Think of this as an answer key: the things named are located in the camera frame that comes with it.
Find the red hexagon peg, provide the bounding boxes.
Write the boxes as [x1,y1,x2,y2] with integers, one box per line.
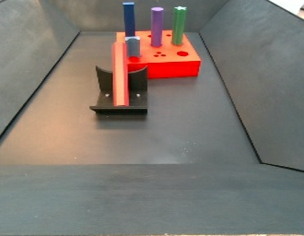
[112,42,130,106]

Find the red peg board block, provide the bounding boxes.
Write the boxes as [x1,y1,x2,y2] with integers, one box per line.
[128,30,202,79]

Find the black curved peg stand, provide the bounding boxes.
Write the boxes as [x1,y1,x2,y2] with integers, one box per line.
[90,67,148,114]

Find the light blue arch peg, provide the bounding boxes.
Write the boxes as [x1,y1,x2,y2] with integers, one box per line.
[126,36,140,57]

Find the purple cylinder peg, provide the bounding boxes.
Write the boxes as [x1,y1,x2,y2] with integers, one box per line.
[152,6,164,47]

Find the green star peg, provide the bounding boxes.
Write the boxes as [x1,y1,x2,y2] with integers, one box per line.
[172,6,187,45]

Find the dark blue square peg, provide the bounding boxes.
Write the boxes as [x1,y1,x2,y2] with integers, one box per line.
[123,2,136,37]

